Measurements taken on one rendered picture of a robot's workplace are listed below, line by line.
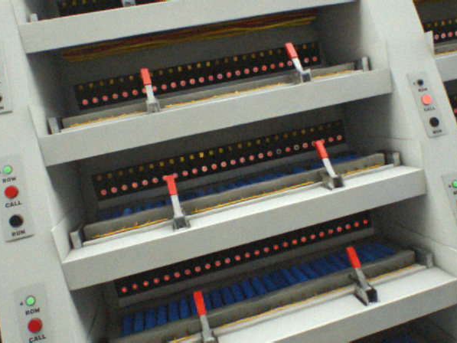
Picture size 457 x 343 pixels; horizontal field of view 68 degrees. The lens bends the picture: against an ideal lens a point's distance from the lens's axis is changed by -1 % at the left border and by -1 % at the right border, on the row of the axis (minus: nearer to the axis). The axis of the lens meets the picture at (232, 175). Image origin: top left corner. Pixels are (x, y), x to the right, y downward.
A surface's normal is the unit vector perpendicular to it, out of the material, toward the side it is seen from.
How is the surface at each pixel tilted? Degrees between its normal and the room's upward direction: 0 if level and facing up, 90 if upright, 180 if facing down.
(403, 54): 90
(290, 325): 19
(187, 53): 90
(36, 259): 90
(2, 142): 90
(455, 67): 109
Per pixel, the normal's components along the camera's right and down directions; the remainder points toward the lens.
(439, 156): 0.13, -0.17
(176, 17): 0.21, 0.15
